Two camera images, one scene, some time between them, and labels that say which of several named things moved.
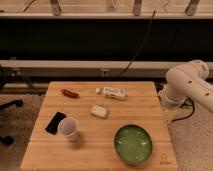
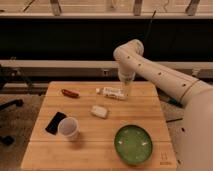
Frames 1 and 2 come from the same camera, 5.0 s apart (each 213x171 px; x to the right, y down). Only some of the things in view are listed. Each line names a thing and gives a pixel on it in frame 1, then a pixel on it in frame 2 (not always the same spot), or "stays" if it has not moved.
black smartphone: x=53 y=125 stays
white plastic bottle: x=117 y=93 stays
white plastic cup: x=68 y=128 stays
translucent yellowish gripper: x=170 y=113 to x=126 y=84
